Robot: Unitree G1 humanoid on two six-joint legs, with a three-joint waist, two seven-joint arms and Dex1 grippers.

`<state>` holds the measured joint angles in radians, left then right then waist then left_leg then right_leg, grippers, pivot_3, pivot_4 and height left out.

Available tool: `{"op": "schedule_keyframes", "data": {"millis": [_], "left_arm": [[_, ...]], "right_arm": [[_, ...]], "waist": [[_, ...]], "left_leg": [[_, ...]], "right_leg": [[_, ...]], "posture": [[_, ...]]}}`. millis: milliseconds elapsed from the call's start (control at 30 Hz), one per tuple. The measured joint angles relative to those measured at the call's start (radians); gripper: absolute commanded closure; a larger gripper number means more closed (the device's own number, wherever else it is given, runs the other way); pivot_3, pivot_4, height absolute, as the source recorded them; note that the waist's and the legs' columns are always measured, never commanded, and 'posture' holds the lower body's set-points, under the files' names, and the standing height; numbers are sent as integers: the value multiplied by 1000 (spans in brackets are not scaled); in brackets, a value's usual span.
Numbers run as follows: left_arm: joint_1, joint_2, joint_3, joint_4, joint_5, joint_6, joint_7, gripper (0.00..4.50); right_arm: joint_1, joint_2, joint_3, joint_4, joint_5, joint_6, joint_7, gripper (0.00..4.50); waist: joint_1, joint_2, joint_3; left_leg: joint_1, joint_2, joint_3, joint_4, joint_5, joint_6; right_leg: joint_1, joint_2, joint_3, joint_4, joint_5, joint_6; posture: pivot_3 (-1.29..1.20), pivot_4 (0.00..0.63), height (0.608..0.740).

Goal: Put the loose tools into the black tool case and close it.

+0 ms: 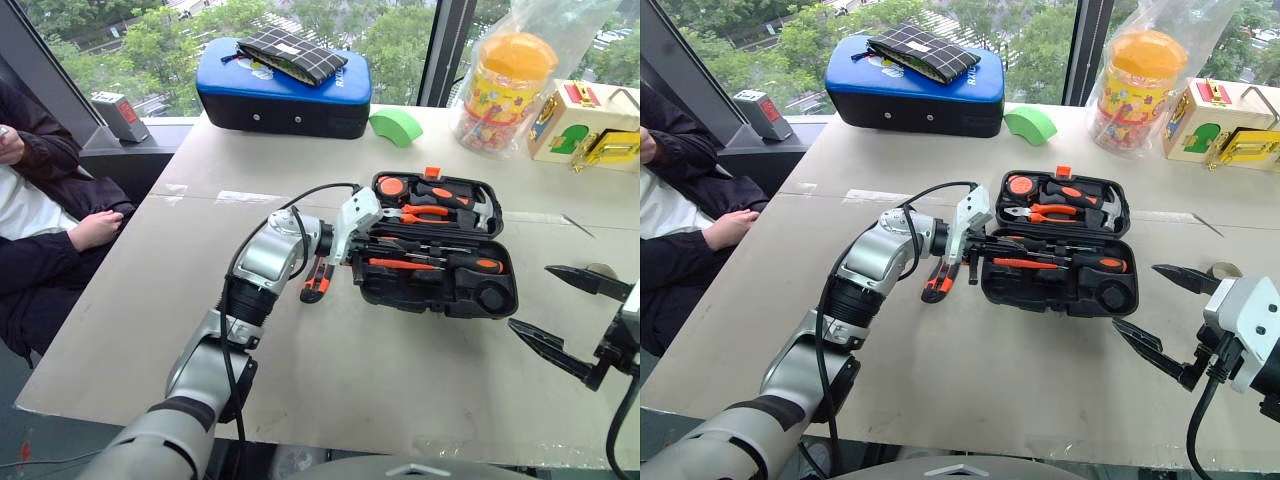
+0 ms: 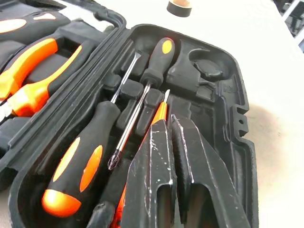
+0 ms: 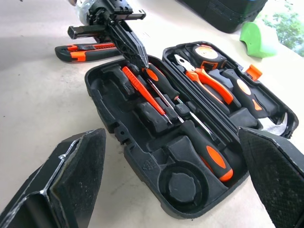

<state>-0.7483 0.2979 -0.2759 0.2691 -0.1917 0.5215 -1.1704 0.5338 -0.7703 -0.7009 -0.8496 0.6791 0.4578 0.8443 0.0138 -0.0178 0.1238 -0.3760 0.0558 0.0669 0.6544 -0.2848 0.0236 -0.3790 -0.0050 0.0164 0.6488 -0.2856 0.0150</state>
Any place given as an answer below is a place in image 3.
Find orange handled pliers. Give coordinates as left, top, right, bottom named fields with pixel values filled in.
left=174, top=54, right=235, bottom=105

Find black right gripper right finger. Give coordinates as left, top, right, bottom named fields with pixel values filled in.
left=238, top=127, right=304, bottom=228

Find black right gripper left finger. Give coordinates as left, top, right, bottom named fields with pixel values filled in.
left=0, top=128, right=107, bottom=228

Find black plastic crate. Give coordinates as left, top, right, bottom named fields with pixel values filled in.
left=175, top=0, right=269, bottom=34

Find orange tester pen screwdriver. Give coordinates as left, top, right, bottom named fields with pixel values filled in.
left=122, top=66, right=173, bottom=125

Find black orange tape measure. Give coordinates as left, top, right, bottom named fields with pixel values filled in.
left=191, top=44, right=228, bottom=72

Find black plastic tool case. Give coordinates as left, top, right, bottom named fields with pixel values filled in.
left=84, top=41, right=300, bottom=219

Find orange case latch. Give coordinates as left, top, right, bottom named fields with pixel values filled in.
left=245, top=64, right=263, bottom=82

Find large black orange screwdriver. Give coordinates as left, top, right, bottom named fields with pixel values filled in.
left=146, top=78, right=234, bottom=183

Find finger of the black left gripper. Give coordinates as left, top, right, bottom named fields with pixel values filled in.
left=121, top=21, right=150, bottom=68
left=108, top=22, right=148, bottom=69

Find black orange utility knife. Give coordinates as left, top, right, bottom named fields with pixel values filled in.
left=55, top=42, right=124, bottom=63

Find green plastic object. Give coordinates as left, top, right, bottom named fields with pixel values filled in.
left=239, top=21, right=279, bottom=59

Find small black orange screwdriver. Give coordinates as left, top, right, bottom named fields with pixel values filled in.
left=142, top=63, right=220, bottom=142

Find black orange claw hammer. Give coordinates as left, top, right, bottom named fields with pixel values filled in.
left=221, top=68, right=289, bottom=138

